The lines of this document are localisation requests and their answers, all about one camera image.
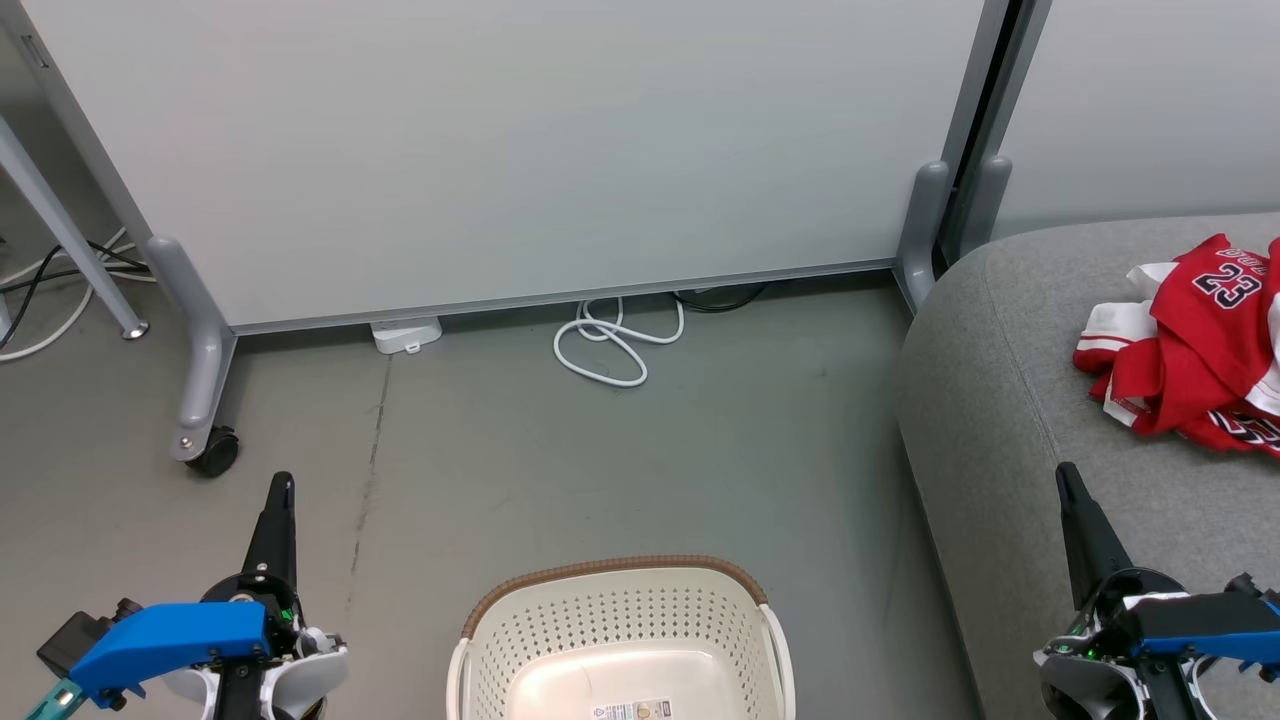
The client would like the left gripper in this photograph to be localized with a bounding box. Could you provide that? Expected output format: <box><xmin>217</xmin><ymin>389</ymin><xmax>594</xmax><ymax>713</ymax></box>
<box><xmin>200</xmin><ymin>472</ymin><xmax>306</xmax><ymax>643</ymax></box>

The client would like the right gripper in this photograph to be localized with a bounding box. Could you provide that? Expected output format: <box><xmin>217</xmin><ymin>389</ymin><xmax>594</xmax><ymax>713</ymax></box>
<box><xmin>1056</xmin><ymin>462</ymin><xmax>1191</xmax><ymax>663</ymax></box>

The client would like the red basketball jersey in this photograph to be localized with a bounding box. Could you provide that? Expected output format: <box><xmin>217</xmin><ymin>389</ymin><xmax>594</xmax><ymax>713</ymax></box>
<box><xmin>1073</xmin><ymin>233</ymin><xmax>1280</xmax><ymax>438</ymax></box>

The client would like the cream perforated laundry basket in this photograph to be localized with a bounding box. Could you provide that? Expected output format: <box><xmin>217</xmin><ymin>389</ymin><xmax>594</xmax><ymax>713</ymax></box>
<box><xmin>447</xmin><ymin>555</ymin><xmax>797</xmax><ymax>720</ymax></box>

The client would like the grey fabric sofa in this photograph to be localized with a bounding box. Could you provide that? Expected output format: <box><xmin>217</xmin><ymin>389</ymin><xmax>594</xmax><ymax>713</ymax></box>
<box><xmin>893</xmin><ymin>212</ymin><xmax>1280</xmax><ymax>720</ymax></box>

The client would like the grey partition foot with caster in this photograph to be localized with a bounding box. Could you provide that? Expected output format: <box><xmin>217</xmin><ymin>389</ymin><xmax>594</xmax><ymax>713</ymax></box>
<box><xmin>147</xmin><ymin>236</ymin><xmax>242</xmax><ymax>478</ymax></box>

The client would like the red white sports garment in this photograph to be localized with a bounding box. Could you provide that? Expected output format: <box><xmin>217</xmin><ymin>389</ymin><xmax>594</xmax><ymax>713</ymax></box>
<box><xmin>1175</xmin><ymin>405</ymin><xmax>1280</xmax><ymax>458</ymax></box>

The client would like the white power strip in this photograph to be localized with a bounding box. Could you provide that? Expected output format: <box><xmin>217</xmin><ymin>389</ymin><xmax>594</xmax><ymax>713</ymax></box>
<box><xmin>370</xmin><ymin>316</ymin><xmax>443</xmax><ymax>355</ymax></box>

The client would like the grey metal table leg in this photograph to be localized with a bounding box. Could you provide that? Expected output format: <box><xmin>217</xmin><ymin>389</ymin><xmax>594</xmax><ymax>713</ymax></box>
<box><xmin>0</xmin><ymin>115</ymin><xmax>151</xmax><ymax>341</ymax></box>

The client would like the white partition panel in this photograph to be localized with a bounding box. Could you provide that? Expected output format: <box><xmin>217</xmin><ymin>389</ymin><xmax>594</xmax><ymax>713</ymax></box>
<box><xmin>988</xmin><ymin>0</ymin><xmax>1280</xmax><ymax>243</ymax></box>
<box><xmin>18</xmin><ymin>0</ymin><xmax>1013</xmax><ymax>337</ymax></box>

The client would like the white floor cable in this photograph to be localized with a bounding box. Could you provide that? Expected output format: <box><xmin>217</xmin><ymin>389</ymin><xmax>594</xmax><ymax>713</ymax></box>
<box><xmin>0</xmin><ymin>228</ymin><xmax>156</xmax><ymax>363</ymax></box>

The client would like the black floor cable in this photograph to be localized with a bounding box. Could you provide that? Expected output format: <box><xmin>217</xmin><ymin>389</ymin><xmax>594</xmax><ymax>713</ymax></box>
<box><xmin>0</xmin><ymin>240</ymin><xmax>151</xmax><ymax>351</ymax></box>

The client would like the white coiled cable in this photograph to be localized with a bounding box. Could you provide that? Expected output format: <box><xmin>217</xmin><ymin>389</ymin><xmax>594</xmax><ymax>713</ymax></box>
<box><xmin>553</xmin><ymin>296</ymin><xmax>687</xmax><ymax>388</ymax></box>

